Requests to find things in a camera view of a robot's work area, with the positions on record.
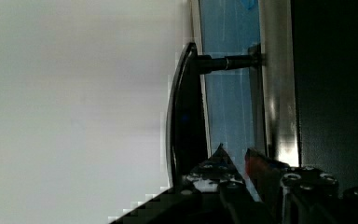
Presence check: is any steel toaster oven blue door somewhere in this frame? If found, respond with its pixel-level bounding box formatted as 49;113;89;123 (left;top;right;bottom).
189;0;358;194

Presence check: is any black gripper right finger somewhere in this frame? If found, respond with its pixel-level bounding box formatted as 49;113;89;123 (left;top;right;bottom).
244;148;338;224

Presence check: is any black oven door handle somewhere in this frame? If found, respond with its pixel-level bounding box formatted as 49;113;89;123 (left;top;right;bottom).
166;42;262;187

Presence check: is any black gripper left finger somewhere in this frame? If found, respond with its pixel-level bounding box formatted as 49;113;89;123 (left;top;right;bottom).
182;144;255;200

